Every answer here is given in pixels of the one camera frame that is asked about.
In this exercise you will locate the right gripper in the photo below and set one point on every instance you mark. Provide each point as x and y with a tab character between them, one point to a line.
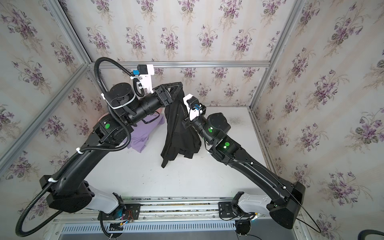
188	120

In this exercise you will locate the black cloth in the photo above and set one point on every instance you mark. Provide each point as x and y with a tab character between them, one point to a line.
180	140

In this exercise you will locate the aluminium frame post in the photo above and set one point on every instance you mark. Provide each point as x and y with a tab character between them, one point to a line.
278	50

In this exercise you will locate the horizontal aluminium frame bar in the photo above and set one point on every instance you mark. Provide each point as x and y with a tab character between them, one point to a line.
199	64

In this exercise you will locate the left back frame post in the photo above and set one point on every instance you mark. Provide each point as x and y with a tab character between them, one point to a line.
86	63

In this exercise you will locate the aluminium rail base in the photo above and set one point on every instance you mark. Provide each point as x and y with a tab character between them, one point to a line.
162	210

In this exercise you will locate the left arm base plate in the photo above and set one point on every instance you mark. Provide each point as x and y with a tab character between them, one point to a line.
128	212

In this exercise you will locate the purple cloth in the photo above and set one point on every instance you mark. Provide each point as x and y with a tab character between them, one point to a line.
142	131

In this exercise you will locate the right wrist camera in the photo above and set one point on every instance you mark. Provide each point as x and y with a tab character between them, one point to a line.
194	107

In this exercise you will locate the white ventilation grille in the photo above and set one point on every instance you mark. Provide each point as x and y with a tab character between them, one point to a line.
150	227

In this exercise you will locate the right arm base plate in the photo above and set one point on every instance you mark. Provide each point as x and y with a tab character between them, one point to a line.
228	212

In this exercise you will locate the pink cloth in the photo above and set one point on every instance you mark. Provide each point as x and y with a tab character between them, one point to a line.
160	111

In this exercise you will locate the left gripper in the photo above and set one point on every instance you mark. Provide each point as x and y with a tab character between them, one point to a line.
161	96

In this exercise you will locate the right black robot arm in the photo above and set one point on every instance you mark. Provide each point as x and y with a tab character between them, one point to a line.
282	200

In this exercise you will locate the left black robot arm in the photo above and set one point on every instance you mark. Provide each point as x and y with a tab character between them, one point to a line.
68	190

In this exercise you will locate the left diagonal frame bar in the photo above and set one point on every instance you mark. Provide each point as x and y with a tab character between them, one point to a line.
14	150

